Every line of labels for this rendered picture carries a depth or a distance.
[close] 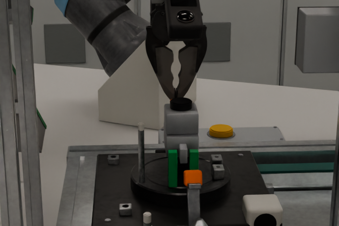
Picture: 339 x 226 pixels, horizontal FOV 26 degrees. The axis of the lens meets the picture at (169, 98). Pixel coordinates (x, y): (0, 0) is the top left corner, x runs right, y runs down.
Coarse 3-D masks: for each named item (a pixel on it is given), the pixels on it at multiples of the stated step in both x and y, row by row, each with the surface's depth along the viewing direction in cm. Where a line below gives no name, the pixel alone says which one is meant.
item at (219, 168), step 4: (212, 164) 101; (216, 164) 101; (220, 164) 101; (212, 168) 101; (216, 168) 100; (220, 168) 100; (212, 172) 101; (216, 172) 100; (220, 172) 100; (216, 176) 100; (220, 176) 100
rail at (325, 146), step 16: (128, 144) 120; (144, 144) 120; (160, 144) 120; (208, 144) 120; (224, 144) 120; (240, 144) 120; (256, 144) 120; (272, 144) 120; (288, 144) 120; (304, 144) 120; (320, 144) 120; (256, 160) 117; (272, 160) 118; (288, 160) 118; (304, 160) 118; (320, 160) 118
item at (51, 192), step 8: (48, 184) 129; (56, 184) 129; (48, 192) 126; (56, 192) 126; (24, 200) 123; (48, 200) 123; (56, 200) 123; (0, 208) 120; (24, 208) 120; (48, 208) 120; (56, 208) 120; (0, 216) 117; (24, 216) 117; (48, 216) 117; (56, 216) 117; (0, 224) 115; (24, 224) 115; (48, 224) 115
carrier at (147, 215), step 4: (148, 212) 73; (144, 216) 72; (148, 216) 72; (144, 220) 72; (148, 220) 72; (196, 220) 76; (200, 220) 76; (144, 224) 73; (148, 224) 72; (192, 224) 76; (196, 224) 76; (200, 224) 76; (204, 224) 76
